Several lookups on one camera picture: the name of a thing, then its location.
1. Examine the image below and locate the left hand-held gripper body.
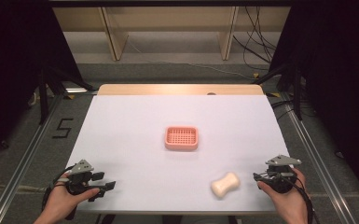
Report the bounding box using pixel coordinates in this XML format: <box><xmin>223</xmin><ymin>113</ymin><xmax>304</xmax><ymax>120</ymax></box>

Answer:
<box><xmin>56</xmin><ymin>159</ymin><xmax>105</xmax><ymax>196</ymax></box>

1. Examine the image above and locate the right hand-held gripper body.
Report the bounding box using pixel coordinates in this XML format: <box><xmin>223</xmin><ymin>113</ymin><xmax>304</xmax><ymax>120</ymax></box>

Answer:
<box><xmin>253</xmin><ymin>154</ymin><xmax>303</xmax><ymax>194</ymax></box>

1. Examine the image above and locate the cream soap bar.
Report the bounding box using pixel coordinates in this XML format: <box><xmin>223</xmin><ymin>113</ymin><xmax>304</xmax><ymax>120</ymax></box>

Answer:
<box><xmin>210</xmin><ymin>171</ymin><xmax>242</xmax><ymax>199</ymax></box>

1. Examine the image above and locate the pink soap dish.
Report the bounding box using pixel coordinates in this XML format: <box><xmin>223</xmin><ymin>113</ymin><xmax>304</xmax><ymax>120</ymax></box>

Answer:
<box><xmin>163</xmin><ymin>125</ymin><xmax>200</xmax><ymax>152</ymax></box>

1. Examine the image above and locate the person's right hand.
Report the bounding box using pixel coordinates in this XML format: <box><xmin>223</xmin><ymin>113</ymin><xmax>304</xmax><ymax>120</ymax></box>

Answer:
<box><xmin>256</xmin><ymin>167</ymin><xmax>310</xmax><ymax>220</ymax></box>

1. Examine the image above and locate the person's left hand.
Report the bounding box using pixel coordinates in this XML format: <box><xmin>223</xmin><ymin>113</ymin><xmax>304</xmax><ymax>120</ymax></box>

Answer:
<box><xmin>40</xmin><ymin>181</ymin><xmax>101</xmax><ymax>220</ymax></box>

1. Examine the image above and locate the white table cover sheet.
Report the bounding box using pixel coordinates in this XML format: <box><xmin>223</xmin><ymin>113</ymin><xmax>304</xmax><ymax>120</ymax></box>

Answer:
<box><xmin>64</xmin><ymin>94</ymin><xmax>294</xmax><ymax>215</ymax></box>

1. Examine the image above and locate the black tripod stand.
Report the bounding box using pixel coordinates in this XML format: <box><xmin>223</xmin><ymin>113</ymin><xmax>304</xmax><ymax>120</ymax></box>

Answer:
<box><xmin>36</xmin><ymin>65</ymin><xmax>95</xmax><ymax>126</ymax></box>
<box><xmin>254</xmin><ymin>61</ymin><xmax>306</xmax><ymax>121</ymax></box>

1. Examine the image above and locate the wooden table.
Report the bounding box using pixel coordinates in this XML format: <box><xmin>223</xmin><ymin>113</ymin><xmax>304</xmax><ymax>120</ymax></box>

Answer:
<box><xmin>96</xmin><ymin>83</ymin><xmax>265</xmax><ymax>97</ymax></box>

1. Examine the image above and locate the black curtain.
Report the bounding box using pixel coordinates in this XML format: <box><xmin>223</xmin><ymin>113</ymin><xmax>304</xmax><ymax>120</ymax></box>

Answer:
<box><xmin>0</xmin><ymin>0</ymin><xmax>83</xmax><ymax>166</ymax></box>
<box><xmin>268</xmin><ymin>0</ymin><xmax>359</xmax><ymax>206</ymax></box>

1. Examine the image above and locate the beige wooden desk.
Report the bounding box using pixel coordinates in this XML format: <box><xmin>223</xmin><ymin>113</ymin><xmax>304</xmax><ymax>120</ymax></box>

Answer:
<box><xmin>51</xmin><ymin>6</ymin><xmax>292</xmax><ymax>63</ymax></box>

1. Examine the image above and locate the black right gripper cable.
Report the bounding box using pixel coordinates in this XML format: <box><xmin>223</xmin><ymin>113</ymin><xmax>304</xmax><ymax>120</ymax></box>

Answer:
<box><xmin>273</xmin><ymin>174</ymin><xmax>318</xmax><ymax>224</ymax></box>

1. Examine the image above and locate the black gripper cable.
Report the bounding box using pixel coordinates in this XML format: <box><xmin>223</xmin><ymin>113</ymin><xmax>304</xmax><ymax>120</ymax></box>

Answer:
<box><xmin>40</xmin><ymin>165</ymin><xmax>78</xmax><ymax>221</ymax></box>
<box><xmin>273</xmin><ymin>174</ymin><xmax>318</xmax><ymax>224</ymax></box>

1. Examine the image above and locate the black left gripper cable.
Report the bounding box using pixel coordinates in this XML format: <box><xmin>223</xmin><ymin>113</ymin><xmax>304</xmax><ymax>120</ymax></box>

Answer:
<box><xmin>40</xmin><ymin>165</ymin><xmax>78</xmax><ymax>221</ymax></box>

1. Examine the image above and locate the aluminium floor rail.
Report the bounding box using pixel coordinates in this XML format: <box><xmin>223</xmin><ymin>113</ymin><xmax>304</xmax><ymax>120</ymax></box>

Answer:
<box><xmin>0</xmin><ymin>92</ymin><xmax>65</xmax><ymax>224</ymax></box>
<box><xmin>279</xmin><ymin>92</ymin><xmax>359</xmax><ymax>224</ymax></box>

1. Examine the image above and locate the black cable bundle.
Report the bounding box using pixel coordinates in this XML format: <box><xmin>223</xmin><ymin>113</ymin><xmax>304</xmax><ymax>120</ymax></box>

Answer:
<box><xmin>232</xmin><ymin>6</ymin><xmax>278</xmax><ymax>71</ymax></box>

